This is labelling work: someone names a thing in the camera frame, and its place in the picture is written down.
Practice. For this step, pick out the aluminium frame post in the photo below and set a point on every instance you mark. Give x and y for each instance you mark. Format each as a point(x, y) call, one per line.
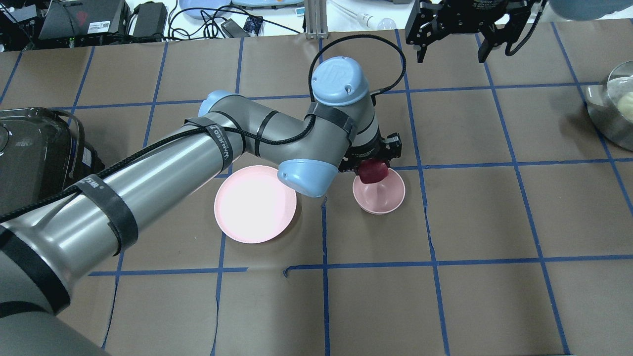
point(315, 19)

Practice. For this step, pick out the small pink bowl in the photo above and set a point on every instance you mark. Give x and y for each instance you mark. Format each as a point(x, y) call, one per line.
point(382, 197)

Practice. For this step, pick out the pink plate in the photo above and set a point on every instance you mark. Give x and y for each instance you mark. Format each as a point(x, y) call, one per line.
point(252, 206)

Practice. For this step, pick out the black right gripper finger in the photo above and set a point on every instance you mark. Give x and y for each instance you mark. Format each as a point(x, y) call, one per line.
point(421, 50)
point(487, 47)

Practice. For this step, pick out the black computer box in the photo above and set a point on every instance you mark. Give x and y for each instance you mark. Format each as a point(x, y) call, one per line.
point(82, 19)

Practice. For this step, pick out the black power adapter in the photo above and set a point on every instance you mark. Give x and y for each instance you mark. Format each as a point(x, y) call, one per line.
point(150, 21)

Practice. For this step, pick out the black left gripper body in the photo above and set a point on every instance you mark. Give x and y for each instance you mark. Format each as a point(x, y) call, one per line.
point(367, 152)

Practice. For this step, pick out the red apple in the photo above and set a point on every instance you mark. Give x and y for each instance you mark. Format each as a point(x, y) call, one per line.
point(372, 171)

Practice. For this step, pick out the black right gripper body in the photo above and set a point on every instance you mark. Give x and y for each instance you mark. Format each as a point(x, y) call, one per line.
point(457, 14)

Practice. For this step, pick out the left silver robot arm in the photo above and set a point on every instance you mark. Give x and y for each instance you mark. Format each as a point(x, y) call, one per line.
point(47, 246)

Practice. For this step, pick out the steel bowl with yellow items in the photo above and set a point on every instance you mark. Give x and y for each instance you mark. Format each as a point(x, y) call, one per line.
point(609, 105)

